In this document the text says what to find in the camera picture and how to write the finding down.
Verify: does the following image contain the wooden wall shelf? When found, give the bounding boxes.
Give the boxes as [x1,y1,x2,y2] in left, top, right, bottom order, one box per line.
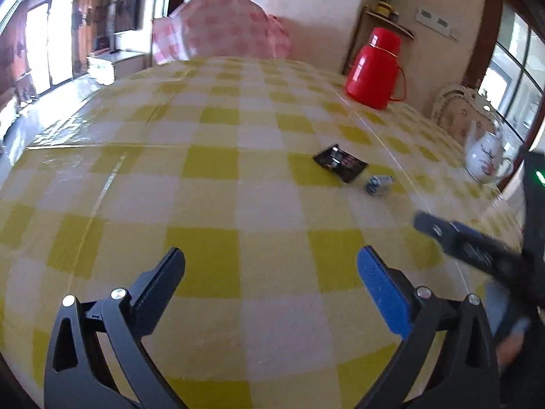
[362,3,416,41]

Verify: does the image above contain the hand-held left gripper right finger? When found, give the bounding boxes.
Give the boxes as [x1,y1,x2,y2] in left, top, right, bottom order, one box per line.
[358,246,500,409]

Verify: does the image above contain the white television cabinet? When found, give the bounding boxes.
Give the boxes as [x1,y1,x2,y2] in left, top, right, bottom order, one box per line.
[87,49,150,87]

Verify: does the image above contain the wooden framed window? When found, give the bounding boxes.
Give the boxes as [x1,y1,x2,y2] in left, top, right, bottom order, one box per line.
[464,0,545,154]

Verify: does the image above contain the white wall switch panel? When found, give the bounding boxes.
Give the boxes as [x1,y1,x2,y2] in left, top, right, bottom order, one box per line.
[415,9,461,42]

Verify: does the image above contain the black snack packet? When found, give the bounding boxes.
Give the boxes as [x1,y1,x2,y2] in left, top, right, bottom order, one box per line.
[313,145,368,185]

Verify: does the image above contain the brown patterned curtain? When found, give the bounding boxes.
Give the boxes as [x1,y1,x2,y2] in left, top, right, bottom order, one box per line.
[72,0,112,79]

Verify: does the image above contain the red thermos jug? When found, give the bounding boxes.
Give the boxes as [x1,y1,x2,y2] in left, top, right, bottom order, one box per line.
[344,27,407,110]

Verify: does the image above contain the flat screen television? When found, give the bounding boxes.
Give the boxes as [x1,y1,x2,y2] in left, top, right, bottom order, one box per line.
[114,0,141,35]

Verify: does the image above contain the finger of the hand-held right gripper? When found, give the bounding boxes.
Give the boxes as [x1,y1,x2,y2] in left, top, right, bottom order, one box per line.
[414,211,524,282]

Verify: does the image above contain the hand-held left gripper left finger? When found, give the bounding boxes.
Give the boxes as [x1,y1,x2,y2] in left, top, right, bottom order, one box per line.
[44,247,188,409]

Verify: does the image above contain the small blue white snack packet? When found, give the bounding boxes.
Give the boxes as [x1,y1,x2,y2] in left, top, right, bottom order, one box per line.
[364,174,395,197]

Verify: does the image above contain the person's right forearm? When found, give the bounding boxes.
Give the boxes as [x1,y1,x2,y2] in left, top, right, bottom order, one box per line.
[485,281,545,409]

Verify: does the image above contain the white floral teapot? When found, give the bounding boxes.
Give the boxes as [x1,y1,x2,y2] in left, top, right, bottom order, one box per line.
[464,121,515,185]

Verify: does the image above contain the yellow checkered tablecloth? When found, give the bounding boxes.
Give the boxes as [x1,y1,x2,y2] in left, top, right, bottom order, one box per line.
[0,55,526,409]

